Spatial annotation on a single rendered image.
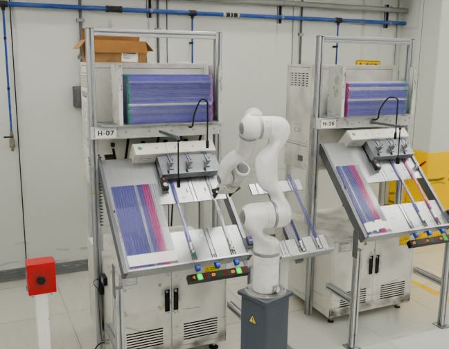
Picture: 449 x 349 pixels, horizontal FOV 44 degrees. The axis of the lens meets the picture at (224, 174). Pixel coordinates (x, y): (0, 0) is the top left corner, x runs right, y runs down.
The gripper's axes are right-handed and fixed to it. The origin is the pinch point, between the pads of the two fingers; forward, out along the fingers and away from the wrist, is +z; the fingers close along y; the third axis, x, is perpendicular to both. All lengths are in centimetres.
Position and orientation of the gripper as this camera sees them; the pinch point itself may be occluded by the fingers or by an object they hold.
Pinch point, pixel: (222, 194)
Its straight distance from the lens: 302.3
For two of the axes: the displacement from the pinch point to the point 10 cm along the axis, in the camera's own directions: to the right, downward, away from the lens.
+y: -9.1, 0.7, -4.0
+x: 2.4, 8.9, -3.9
